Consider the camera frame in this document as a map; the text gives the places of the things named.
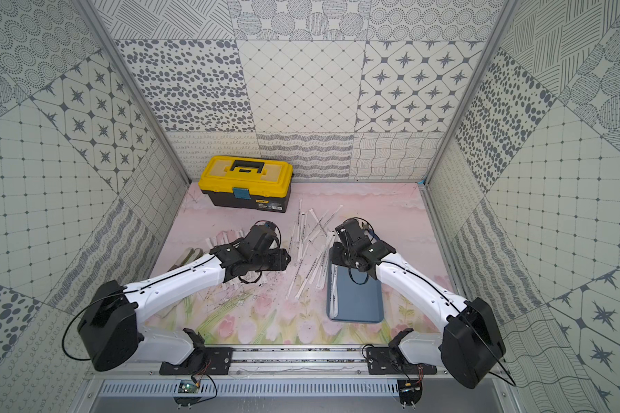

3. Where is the left controller board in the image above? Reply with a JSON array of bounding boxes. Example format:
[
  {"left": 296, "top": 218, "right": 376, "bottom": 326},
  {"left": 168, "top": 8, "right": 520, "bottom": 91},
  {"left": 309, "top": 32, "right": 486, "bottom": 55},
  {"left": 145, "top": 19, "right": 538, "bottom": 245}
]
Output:
[{"left": 177, "top": 380, "right": 199, "bottom": 397}]

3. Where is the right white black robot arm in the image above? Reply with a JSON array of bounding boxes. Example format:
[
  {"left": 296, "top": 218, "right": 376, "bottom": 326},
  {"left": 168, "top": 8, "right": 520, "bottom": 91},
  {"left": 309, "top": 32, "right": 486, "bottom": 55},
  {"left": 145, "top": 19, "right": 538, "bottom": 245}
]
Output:
[{"left": 332, "top": 217, "right": 506, "bottom": 389}]

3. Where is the blue plastic storage tray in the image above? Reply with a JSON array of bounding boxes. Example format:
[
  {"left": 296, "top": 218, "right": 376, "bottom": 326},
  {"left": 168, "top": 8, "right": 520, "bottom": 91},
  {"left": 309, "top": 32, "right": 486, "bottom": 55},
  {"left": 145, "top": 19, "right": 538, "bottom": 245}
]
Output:
[{"left": 327, "top": 266, "right": 384, "bottom": 324}]

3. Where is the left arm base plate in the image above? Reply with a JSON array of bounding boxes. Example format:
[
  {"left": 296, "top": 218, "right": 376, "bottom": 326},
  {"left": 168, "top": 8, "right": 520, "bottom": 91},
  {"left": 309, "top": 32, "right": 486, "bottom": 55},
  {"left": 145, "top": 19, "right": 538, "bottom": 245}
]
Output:
[{"left": 159, "top": 347, "right": 234, "bottom": 376}]

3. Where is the yellow black toolbox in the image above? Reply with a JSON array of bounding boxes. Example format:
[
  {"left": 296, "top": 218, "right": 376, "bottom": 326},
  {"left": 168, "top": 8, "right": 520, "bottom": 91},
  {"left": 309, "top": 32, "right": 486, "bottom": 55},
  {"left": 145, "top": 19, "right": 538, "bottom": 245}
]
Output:
[{"left": 198, "top": 156, "right": 294, "bottom": 213}]

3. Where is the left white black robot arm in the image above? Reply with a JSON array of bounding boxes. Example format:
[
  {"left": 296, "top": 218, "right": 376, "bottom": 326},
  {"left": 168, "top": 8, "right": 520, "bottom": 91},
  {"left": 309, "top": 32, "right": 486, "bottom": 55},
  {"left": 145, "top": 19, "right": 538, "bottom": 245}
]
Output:
[{"left": 77, "top": 221, "right": 291, "bottom": 375}]

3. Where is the controller board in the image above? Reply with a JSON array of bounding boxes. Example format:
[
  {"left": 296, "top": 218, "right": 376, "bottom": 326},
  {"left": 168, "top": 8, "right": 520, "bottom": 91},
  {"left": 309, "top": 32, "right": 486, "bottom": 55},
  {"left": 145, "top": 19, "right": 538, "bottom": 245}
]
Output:
[
  {"left": 177, "top": 380, "right": 199, "bottom": 397},
  {"left": 397, "top": 380, "right": 423, "bottom": 409}
]

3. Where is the aluminium mounting rail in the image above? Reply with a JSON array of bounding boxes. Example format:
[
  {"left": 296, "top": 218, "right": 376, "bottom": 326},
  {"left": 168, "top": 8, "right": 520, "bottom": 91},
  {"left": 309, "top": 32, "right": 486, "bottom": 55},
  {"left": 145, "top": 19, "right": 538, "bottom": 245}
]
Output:
[{"left": 84, "top": 342, "right": 513, "bottom": 380}]

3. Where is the right controller board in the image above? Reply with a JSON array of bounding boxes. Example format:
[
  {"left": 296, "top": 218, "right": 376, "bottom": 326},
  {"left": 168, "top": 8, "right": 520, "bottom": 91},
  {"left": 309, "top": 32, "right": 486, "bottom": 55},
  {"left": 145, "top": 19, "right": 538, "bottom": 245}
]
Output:
[{"left": 397, "top": 380, "right": 423, "bottom": 409}]

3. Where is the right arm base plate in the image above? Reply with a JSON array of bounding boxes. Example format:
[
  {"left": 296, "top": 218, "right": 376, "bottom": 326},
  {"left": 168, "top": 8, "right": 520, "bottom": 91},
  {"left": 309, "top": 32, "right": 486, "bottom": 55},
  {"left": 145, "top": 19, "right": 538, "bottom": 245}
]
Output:
[{"left": 361, "top": 344, "right": 437, "bottom": 376}]

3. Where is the pink floral table mat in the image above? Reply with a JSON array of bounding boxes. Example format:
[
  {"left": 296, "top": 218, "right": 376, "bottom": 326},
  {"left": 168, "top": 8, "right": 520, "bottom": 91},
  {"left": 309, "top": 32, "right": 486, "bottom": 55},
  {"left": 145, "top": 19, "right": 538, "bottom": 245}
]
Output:
[{"left": 147, "top": 182, "right": 453, "bottom": 344}]

